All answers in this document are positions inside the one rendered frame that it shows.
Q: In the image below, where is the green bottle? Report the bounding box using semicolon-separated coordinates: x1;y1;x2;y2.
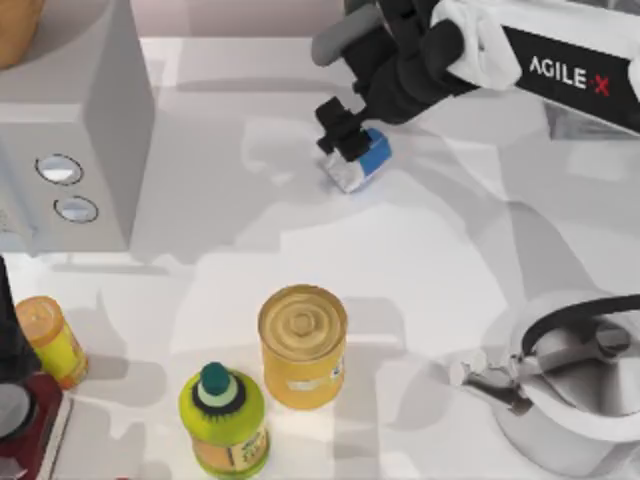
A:
178;361;272;477

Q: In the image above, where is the blue and silver carton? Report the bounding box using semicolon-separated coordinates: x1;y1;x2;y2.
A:
318;127;393;194

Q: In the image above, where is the orange and yellow bottle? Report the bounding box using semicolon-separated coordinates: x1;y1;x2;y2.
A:
14;295;90;391

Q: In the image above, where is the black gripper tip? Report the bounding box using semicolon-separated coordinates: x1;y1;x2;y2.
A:
0;253;44;442

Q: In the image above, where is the large microwave knob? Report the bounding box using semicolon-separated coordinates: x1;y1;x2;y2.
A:
34;153;85;185

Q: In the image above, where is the pale microwave oven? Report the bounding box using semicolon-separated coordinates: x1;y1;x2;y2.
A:
0;0;155;257

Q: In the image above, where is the yellow can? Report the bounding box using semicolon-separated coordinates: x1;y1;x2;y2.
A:
257;284;349;411

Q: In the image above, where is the small microwave knob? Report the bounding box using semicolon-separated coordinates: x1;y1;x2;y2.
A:
52;194;100;222

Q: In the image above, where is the silver kettle with black handle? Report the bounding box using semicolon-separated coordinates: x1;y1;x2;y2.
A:
448;294;640;477

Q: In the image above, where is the brown bread loaf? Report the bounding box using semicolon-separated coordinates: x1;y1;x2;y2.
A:
0;0;47;70

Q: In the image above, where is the pale grey rounded box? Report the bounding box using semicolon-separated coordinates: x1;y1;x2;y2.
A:
311;7;382;67

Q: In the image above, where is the dark red book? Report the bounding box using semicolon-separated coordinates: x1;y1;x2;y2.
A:
0;372;75;480

